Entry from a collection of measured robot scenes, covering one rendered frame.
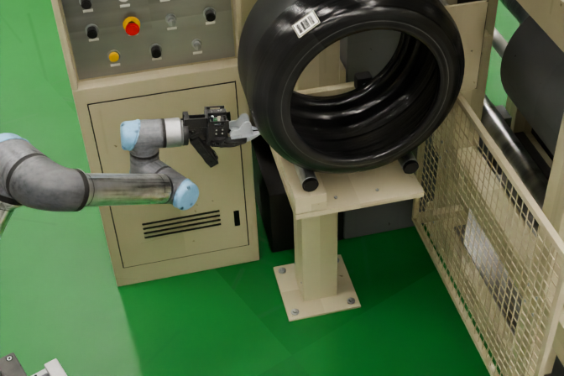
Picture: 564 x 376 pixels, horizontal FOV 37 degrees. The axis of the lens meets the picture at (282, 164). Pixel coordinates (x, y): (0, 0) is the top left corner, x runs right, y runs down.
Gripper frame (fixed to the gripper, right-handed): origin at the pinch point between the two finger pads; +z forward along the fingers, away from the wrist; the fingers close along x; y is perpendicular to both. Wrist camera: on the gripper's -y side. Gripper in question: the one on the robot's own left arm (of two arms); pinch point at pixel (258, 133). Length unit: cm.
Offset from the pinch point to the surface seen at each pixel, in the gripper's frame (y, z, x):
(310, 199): -15.5, 13.3, -10.3
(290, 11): 37.9, 4.5, -3.9
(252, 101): 14.6, -3.7, -6.4
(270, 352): -101, 13, 8
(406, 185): -16.8, 42.6, -6.6
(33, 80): -111, -66, 205
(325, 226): -61, 33, 27
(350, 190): -18.7, 27.0, -4.2
